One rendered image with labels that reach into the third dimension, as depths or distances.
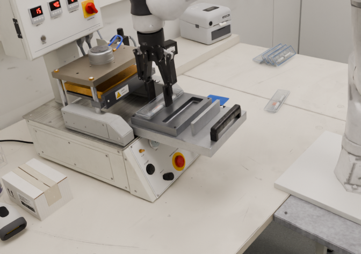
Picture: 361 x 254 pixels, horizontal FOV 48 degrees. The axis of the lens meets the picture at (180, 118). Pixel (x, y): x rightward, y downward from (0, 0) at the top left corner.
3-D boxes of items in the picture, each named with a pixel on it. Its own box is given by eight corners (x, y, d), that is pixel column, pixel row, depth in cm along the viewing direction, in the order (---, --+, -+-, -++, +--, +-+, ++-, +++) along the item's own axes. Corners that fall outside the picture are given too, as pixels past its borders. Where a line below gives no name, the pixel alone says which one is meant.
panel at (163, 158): (156, 198, 124) (128, 146, 119) (206, 147, 145) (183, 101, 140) (161, 198, 122) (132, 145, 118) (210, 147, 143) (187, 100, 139)
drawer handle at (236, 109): (210, 140, 110) (209, 128, 108) (235, 114, 120) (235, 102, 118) (216, 142, 109) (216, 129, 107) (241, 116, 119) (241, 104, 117)
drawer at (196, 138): (127, 135, 124) (122, 112, 120) (167, 102, 139) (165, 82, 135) (210, 160, 108) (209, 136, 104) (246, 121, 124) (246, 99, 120)
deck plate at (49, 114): (22, 117, 141) (21, 115, 141) (92, 78, 165) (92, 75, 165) (122, 151, 118) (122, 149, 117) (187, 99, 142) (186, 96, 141)
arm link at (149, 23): (150, 16, 105) (153, 36, 108) (177, 2, 114) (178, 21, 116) (114, 13, 111) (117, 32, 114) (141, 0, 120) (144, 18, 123)
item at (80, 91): (66, 93, 132) (59, 66, 127) (112, 67, 148) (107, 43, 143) (105, 103, 123) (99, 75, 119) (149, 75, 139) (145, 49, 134)
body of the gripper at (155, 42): (129, 32, 113) (135, 63, 117) (154, 35, 108) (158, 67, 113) (145, 23, 118) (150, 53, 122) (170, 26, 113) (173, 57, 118)
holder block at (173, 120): (131, 123, 121) (130, 116, 120) (169, 95, 135) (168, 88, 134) (177, 136, 113) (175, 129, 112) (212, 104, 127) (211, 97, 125)
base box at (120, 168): (37, 157, 150) (24, 117, 141) (106, 111, 176) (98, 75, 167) (152, 203, 123) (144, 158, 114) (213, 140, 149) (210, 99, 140)
